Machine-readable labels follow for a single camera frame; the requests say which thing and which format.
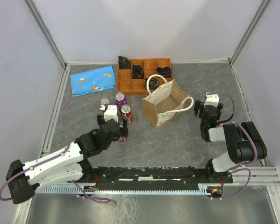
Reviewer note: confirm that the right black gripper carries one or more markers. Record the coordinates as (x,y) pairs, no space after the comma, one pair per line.
(198,105)

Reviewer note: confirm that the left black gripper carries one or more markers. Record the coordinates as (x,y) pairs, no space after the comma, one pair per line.
(123,130)

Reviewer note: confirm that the red soda can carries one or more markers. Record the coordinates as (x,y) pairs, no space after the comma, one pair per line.
(105,102)
(126,112)

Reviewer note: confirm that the purple soda can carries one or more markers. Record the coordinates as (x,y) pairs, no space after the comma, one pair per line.
(123,139)
(120,99)

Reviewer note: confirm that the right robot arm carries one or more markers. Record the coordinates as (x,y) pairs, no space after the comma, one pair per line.
(244,143)

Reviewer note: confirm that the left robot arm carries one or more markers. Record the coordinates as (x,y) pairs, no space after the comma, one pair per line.
(67,164)

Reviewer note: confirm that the brown canvas bag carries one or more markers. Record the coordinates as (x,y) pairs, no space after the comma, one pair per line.
(165,103)

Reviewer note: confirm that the blue patterned cloth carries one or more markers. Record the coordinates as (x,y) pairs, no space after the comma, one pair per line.
(91,81)

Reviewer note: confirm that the black rolled tie right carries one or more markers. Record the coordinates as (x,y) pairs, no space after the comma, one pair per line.
(164,71)

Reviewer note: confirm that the black rolled tie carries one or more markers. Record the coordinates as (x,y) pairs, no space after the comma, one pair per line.
(164,71)
(137,72)

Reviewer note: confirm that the dark rolled tie bottom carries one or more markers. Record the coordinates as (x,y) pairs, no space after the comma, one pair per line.
(153,83)

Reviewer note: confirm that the wooden compartment tray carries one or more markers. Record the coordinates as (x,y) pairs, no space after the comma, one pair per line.
(130,86)

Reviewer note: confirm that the black rolled tie middle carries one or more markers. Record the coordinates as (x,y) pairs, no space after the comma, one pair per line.
(137,72)

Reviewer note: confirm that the dark rolled tie top-left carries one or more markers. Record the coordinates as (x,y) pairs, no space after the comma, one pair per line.
(124,63)

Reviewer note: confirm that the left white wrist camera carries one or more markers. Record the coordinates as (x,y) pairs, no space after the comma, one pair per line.
(110,112)

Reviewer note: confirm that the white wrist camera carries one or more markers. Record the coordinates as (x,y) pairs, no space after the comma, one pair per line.
(211,99)
(110,112)

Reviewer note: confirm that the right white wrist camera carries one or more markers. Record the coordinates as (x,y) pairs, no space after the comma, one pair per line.
(211,99)

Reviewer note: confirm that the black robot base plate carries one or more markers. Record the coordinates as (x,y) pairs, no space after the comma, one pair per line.
(153,179)

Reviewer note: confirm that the blue slotted cable duct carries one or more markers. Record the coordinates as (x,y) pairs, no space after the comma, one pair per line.
(73,189)

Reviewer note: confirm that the aluminium frame rail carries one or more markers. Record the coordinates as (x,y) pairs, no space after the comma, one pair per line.
(259,173)

